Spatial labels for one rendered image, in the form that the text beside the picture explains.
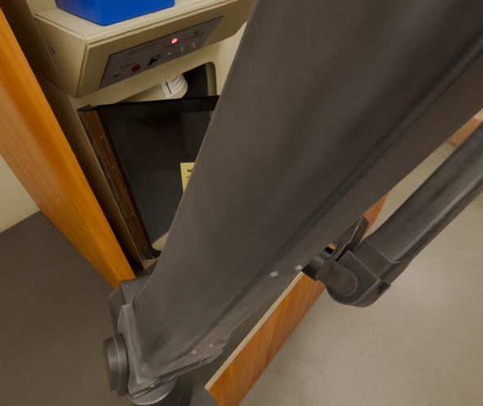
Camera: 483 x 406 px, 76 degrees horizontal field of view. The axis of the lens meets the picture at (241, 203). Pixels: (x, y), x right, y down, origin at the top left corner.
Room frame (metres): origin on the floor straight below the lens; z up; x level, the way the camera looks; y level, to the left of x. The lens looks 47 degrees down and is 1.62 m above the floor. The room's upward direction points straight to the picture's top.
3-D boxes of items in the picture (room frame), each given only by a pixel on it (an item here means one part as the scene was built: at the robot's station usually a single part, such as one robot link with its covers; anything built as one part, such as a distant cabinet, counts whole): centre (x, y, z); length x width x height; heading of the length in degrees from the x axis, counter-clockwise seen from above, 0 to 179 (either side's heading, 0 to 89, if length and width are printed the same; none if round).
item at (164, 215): (0.43, 0.08, 1.19); 0.30 x 0.01 x 0.40; 100
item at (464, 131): (2.24, -2.06, 0.14); 0.41 x 0.33 x 0.29; 55
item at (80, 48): (0.48, 0.09, 1.46); 0.32 x 0.11 x 0.10; 139
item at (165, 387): (0.09, 0.09, 1.27); 0.07 x 0.06 x 0.07; 26
